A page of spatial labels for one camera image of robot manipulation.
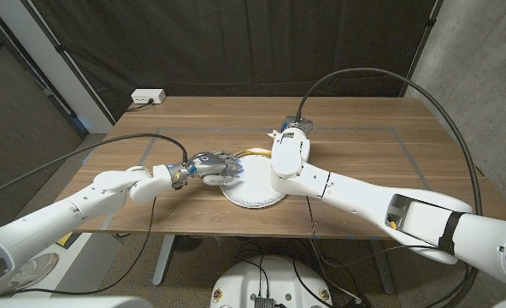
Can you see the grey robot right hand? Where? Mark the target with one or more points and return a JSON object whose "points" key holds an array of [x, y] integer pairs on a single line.
{"points": [[300, 123]]}

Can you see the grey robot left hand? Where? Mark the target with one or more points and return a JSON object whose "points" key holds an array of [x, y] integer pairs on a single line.
{"points": [[210, 164]]}

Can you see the white plate with gold rim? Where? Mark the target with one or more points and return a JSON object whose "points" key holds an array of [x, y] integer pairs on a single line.
{"points": [[255, 184]]}

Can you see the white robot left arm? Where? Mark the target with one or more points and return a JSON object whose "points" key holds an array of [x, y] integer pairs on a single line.
{"points": [[56, 222]]}

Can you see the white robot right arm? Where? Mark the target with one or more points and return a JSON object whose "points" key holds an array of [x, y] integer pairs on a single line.
{"points": [[364, 197]]}

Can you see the grey tape outline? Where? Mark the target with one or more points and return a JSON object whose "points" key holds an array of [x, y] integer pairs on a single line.
{"points": [[214, 128]]}

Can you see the black round floor object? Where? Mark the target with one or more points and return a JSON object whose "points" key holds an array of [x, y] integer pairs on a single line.
{"points": [[189, 244]]}

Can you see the white power outlet box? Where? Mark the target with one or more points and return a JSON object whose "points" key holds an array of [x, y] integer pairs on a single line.
{"points": [[148, 96]]}

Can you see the black curtain backdrop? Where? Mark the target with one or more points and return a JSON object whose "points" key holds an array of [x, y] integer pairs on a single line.
{"points": [[236, 43]]}

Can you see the grey table leg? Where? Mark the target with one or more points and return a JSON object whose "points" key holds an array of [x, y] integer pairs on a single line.
{"points": [[164, 261], [383, 269]]}

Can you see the white robot torso base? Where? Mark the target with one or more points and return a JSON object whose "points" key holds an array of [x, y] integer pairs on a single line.
{"points": [[274, 278]]}

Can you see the black backdrop stand pole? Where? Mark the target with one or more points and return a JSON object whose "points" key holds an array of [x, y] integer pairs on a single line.
{"points": [[424, 43], [67, 57]]}

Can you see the small grey finned module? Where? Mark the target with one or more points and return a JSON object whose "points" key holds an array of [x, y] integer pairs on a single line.
{"points": [[264, 302]]}

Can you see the yellow black-edged floor pad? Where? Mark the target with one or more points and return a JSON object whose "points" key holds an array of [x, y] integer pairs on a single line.
{"points": [[65, 239]]}

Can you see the white wall pillar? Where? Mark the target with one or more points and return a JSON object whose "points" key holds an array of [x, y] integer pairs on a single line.
{"points": [[52, 60]]}

